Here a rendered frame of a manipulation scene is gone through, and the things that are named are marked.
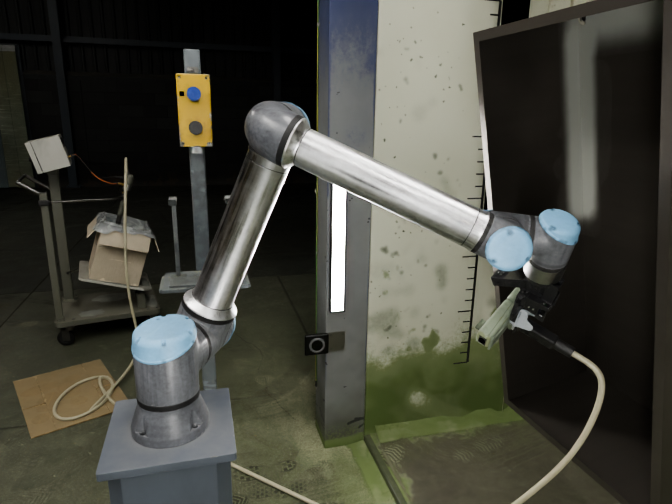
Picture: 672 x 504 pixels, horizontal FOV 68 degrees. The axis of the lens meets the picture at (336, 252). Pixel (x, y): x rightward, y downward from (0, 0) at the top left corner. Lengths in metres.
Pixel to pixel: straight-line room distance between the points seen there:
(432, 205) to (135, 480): 0.90
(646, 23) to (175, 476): 1.59
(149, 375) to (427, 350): 1.35
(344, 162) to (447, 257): 1.20
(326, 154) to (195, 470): 0.79
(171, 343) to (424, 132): 1.27
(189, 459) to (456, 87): 1.58
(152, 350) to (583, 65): 1.42
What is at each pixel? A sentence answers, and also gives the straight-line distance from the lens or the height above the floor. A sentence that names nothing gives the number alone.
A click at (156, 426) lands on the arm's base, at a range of 1.33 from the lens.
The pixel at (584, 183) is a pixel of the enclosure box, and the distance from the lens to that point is 1.79.
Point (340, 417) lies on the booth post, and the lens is 2.29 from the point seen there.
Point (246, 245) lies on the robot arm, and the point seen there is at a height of 1.09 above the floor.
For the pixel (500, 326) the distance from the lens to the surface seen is 1.40.
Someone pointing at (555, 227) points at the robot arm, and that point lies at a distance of 1.18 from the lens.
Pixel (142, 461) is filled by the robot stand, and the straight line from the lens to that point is 1.32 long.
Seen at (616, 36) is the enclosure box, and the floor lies 1.63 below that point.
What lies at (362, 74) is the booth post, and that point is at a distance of 1.94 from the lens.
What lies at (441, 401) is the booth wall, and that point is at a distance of 2.45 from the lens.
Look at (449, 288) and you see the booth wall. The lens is 2.22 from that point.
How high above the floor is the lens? 1.41
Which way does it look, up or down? 15 degrees down
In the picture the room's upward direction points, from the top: 1 degrees clockwise
